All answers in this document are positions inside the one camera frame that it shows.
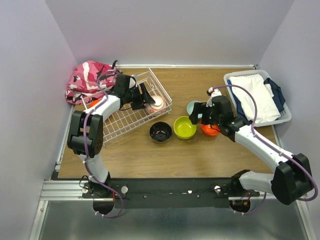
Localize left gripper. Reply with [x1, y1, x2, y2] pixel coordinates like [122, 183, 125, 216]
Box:
[124, 82, 155, 110]

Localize light blue ribbed bowl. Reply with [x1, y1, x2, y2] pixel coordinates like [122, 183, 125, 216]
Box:
[186, 100, 203, 120]

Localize white bowl with red pattern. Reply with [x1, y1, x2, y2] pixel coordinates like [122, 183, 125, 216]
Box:
[145, 95, 166, 116]

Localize yellow-green bowl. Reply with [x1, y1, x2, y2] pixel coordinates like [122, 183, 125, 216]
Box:
[173, 116, 197, 137]
[176, 134, 194, 140]

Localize orange bowl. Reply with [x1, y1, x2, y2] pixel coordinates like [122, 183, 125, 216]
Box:
[90, 99, 102, 108]
[201, 124, 221, 137]

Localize beige speckled bowl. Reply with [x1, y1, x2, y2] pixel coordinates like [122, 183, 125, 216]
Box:
[149, 121, 172, 143]

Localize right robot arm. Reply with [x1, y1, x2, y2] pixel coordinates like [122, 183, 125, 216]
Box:
[189, 95, 316, 205]

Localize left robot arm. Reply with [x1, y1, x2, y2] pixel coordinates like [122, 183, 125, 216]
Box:
[67, 73, 156, 198]

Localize pink camouflage cloth bag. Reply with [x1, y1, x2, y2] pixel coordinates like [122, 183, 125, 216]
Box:
[65, 60, 121, 105]

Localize white folded cloth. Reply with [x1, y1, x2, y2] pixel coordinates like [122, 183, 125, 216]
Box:
[229, 74, 281, 124]

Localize dark blue jeans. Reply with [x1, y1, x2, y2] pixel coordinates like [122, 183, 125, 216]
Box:
[264, 77, 286, 113]

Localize lavender plastic laundry basket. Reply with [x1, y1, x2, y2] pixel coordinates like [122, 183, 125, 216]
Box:
[223, 69, 292, 127]

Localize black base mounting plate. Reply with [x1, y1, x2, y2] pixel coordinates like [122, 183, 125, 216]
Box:
[82, 177, 260, 209]

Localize white wire dish rack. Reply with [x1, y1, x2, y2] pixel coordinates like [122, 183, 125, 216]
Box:
[81, 67, 173, 145]

